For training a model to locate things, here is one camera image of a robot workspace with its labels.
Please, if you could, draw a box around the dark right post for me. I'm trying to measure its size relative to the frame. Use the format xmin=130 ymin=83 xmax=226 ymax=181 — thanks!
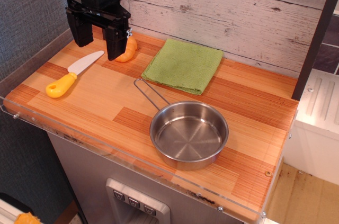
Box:
xmin=291 ymin=0 xmax=338 ymax=101

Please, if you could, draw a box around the clear acrylic guard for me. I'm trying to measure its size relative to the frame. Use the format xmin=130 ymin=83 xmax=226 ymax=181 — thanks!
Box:
xmin=1 ymin=28 xmax=298 ymax=223

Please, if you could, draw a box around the white toy sink unit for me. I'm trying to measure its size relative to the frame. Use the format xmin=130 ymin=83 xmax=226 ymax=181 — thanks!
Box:
xmin=283 ymin=69 xmax=338 ymax=184

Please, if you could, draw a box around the green towel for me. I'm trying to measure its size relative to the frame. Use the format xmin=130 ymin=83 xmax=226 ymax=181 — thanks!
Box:
xmin=141 ymin=39 xmax=224 ymax=95

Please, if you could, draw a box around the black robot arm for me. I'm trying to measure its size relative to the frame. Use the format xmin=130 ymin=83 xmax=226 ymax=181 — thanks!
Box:
xmin=66 ymin=0 xmax=131 ymax=60

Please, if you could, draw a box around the orange toy food piece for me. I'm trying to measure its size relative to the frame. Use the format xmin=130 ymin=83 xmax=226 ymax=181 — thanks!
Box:
xmin=14 ymin=212 xmax=41 ymax=224

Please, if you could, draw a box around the orange toy croissant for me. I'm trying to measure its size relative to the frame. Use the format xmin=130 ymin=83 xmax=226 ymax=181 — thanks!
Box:
xmin=114 ymin=36 xmax=138 ymax=62

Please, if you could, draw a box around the yellow handled toy knife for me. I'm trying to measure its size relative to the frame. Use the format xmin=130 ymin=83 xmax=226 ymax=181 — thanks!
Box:
xmin=45 ymin=50 xmax=105 ymax=98

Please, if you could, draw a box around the silver toy fridge cabinet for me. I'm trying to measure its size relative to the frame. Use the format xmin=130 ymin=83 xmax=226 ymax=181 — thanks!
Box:
xmin=47 ymin=131 xmax=255 ymax=224

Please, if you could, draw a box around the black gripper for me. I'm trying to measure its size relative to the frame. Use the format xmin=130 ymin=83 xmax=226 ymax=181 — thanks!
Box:
xmin=66 ymin=0 xmax=131 ymax=61

